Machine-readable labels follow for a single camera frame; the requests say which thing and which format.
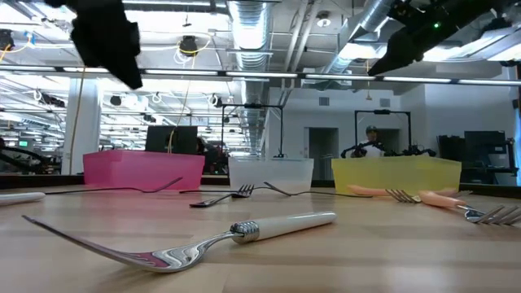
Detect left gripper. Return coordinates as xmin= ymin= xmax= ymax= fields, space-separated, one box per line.
xmin=44 ymin=0 xmax=144 ymax=90

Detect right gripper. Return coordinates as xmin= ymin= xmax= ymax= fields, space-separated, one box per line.
xmin=368 ymin=0 xmax=489 ymax=76

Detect orange-handled silver fork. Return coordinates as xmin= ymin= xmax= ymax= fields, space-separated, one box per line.
xmin=385 ymin=186 xmax=460 ymax=203
xmin=348 ymin=184 xmax=474 ymax=200
xmin=415 ymin=190 xmax=521 ymax=226

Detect white utensil handle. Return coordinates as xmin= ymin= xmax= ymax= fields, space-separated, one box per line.
xmin=0 ymin=190 xmax=46 ymax=207

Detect white pillar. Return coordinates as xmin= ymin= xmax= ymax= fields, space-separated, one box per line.
xmin=60 ymin=78 xmax=103 ymax=176

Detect black monitor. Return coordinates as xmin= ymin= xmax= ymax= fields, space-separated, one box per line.
xmin=145 ymin=125 xmax=199 ymax=155

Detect person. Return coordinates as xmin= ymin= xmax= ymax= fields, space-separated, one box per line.
xmin=196 ymin=136 xmax=223 ymax=175
xmin=360 ymin=125 xmax=386 ymax=159

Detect pink plastic bin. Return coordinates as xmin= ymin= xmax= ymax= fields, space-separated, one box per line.
xmin=83 ymin=149 xmax=206 ymax=192

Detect yellow plastic bin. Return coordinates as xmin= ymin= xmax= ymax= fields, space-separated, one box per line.
xmin=330 ymin=156 xmax=462 ymax=196

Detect dark equipment rack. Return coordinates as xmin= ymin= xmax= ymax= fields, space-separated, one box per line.
xmin=437 ymin=129 xmax=519 ymax=185

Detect horizontal light bar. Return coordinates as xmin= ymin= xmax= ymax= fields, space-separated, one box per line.
xmin=0 ymin=64 xmax=521 ymax=87

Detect clear plastic bin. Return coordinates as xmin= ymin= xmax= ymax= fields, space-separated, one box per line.
xmin=227 ymin=157 xmax=315 ymax=195

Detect black rig frame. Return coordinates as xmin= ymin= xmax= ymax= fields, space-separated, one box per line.
xmin=221 ymin=103 xmax=285 ymax=159
xmin=354 ymin=108 xmax=413 ymax=158

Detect black cord reel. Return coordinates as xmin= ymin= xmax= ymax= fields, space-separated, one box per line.
xmin=180 ymin=35 xmax=199 ymax=55

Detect yellow hanging cable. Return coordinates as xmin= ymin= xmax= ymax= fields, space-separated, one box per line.
xmin=68 ymin=67 xmax=86 ymax=175
xmin=167 ymin=38 xmax=213 ymax=155

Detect silver ventilation duct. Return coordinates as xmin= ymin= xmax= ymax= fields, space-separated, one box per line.
xmin=226 ymin=0 xmax=273 ymax=154

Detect white-handled silver fork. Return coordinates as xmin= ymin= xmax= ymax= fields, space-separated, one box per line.
xmin=22 ymin=210 xmax=338 ymax=273

